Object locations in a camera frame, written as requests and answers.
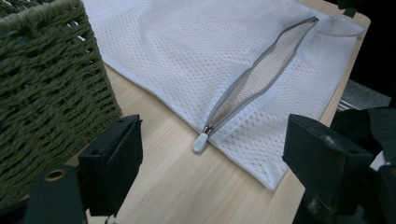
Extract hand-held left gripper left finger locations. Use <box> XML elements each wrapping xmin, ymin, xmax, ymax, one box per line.
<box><xmin>78</xmin><ymin>114</ymin><xmax>145</xmax><ymax>217</ymax></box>

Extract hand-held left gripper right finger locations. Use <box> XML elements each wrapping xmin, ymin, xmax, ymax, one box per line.
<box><xmin>281</xmin><ymin>113</ymin><xmax>374</xmax><ymax>217</ymax></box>

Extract black curtain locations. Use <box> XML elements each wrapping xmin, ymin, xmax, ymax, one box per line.
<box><xmin>323</xmin><ymin>0</ymin><xmax>396</xmax><ymax>98</ymax></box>

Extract black metal stand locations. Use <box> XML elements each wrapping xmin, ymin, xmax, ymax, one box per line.
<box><xmin>336</xmin><ymin>0</ymin><xmax>358</xmax><ymax>19</ymax></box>

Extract white mesh laundry bag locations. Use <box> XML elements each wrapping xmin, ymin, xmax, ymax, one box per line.
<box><xmin>81</xmin><ymin>0</ymin><xmax>367</xmax><ymax>191</ymax></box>

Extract green woven basket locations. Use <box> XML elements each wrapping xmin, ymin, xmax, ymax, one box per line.
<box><xmin>0</xmin><ymin>0</ymin><xmax>123</xmax><ymax>209</ymax></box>

